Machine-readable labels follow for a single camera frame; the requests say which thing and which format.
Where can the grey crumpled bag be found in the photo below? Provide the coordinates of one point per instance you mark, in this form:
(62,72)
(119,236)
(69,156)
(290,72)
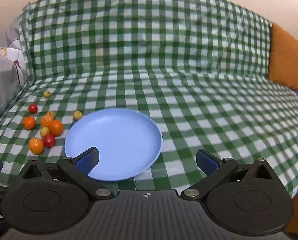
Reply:
(1,85)

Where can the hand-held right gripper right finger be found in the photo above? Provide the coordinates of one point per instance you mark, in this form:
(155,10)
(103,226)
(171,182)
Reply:
(208,161)

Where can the brown cardboard box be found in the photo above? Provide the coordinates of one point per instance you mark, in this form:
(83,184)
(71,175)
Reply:
(286,57)

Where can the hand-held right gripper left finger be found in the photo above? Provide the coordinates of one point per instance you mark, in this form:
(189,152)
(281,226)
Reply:
(87,160)

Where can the red cherry tomato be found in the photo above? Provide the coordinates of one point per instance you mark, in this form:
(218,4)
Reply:
(49,140)
(33,108)

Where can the white printed cloth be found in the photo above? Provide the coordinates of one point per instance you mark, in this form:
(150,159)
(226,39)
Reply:
(14,37)

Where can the small yellow fruit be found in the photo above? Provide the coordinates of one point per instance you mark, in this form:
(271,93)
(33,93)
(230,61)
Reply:
(77,115)
(44,131)
(47,94)

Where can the blue plate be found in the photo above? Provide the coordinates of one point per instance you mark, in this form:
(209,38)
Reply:
(119,140)

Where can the green checked tablecloth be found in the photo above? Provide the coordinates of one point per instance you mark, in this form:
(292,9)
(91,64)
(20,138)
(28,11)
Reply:
(164,55)

